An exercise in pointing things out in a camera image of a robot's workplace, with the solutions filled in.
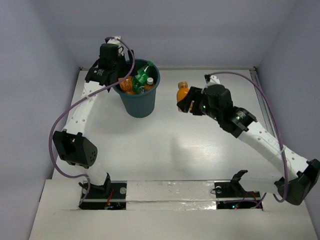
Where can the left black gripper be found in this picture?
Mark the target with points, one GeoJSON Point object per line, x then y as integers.
{"type": "Point", "coordinates": [124, 69]}

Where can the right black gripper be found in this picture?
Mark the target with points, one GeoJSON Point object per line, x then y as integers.
{"type": "Point", "coordinates": [194, 93]}

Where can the small orange juice bottle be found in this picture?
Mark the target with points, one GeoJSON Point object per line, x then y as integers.
{"type": "Point", "coordinates": [182, 92]}

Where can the green plastic bottle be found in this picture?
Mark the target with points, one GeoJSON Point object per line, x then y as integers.
{"type": "Point", "coordinates": [140, 79]}

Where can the orange dotted bottle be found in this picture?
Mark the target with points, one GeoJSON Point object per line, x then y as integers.
{"type": "Point", "coordinates": [127, 84]}

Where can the tall orange white-cap bottle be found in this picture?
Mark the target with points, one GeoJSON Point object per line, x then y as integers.
{"type": "Point", "coordinates": [130, 92]}

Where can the yellow blue label bottle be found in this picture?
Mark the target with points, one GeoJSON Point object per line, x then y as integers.
{"type": "Point", "coordinates": [149, 84]}

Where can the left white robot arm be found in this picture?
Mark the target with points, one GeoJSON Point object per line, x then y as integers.
{"type": "Point", "coordinates": [69, 133]}

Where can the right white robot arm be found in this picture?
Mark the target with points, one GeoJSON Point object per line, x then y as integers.
{"type": "Point", "coordinates": [299, 175]}

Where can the dark green plastic bin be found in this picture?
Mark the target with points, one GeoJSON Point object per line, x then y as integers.
{"type": "Point", "coordinates": [140, 105]}

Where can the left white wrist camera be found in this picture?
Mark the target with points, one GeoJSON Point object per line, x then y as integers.
{"type": "Point", "coordinates": [116, 41]}

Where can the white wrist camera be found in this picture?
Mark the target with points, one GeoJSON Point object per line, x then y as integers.
{"type": "Point", "coordinates": [116, 41]}
{"type": "Point", "coordinates": [211, 79]}

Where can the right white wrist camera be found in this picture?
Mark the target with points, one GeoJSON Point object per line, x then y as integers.
{"type": "Point", "coordinates": [211, 79]}

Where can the right aluminium rail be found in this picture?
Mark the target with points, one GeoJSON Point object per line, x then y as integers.
{"type": "Point", "coordinates": [267, 119]}

